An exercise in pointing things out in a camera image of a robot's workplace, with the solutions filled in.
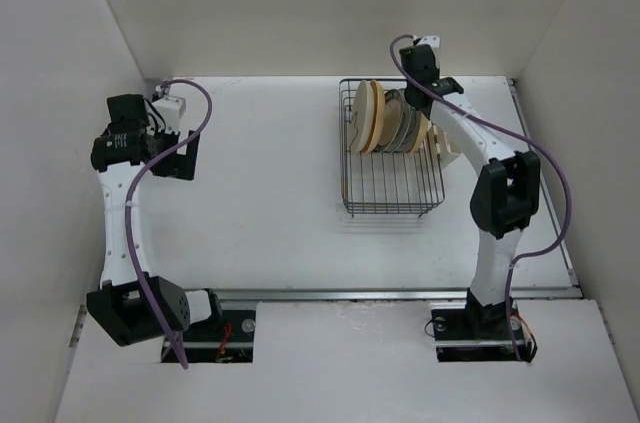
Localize black wire dish rack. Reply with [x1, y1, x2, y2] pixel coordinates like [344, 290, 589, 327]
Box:
[339, 78, 445, 217]

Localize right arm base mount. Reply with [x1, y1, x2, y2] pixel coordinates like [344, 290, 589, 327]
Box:
[424, 307, 538, 363]

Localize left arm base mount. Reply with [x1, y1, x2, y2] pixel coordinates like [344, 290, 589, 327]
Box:
[183, 301, 257, 364]

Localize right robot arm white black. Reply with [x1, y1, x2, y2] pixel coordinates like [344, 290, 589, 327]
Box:
[399, 38, 540, 340]

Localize white plate black rings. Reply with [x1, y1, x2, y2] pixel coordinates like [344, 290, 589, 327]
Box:
[392, 92, 424, 153]

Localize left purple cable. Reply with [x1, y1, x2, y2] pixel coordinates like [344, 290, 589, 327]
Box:
[122, 78, 213, 371]

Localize cream plate leftmost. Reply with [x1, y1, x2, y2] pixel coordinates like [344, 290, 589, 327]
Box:
[348, 80, 375, 153]

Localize beige cutlery holder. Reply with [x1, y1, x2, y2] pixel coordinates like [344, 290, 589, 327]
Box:
[426, 126, 462, 170]

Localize aluminium rail side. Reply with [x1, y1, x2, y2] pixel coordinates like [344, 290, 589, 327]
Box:
[507, 78, 580, 288]

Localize purple cable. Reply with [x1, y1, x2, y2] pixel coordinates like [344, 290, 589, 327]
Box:
[122, 78, 213, 371]
[388, 33, 573, 363]

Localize grey rimmed plate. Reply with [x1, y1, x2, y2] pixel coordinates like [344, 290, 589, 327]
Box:
[383, 89, 414, 153]

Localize yellow plate with drawing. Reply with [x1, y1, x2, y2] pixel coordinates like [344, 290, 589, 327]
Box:
[405, 112, 431, 154]

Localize grey patterned plate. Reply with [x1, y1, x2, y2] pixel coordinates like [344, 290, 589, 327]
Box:
[373, 89, 403, 153]

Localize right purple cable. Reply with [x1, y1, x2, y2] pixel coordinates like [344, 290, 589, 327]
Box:
[388, 33, 573, 363]

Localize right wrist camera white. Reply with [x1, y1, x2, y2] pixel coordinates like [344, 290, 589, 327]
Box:
[413, 35, 441, 70]

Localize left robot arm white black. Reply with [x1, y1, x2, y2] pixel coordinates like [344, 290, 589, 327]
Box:
[86, 94, 224, 346]

